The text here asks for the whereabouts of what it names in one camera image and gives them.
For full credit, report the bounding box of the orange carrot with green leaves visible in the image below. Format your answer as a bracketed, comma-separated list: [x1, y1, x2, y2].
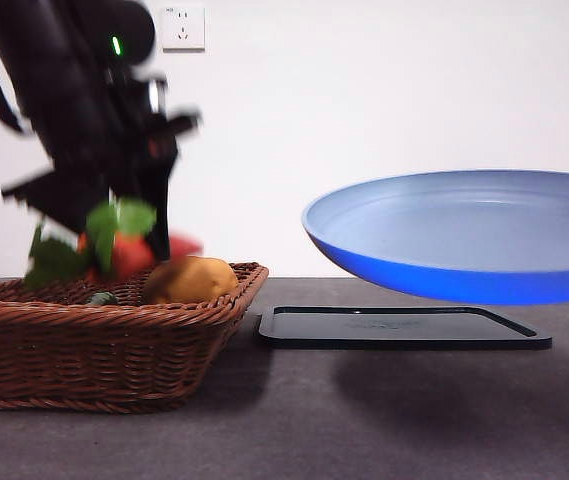
[23, 197, 204, 291]

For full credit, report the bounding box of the blue round plate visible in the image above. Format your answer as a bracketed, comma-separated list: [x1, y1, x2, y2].
[301, 170, 569, 306]

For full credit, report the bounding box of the yellow-brown potato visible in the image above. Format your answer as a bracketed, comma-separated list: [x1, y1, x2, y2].
[143, 255, 239, 305]

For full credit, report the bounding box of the brown wicker basket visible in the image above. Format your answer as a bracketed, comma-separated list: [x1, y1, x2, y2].
[0, 261, 270, 415]

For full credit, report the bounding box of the black rectangular tray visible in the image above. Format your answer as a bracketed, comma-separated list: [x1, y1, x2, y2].
[257, 305, 554, 351]

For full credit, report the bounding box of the white wall socket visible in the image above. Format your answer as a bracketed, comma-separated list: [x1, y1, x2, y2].
[162, 4, 206, 53]

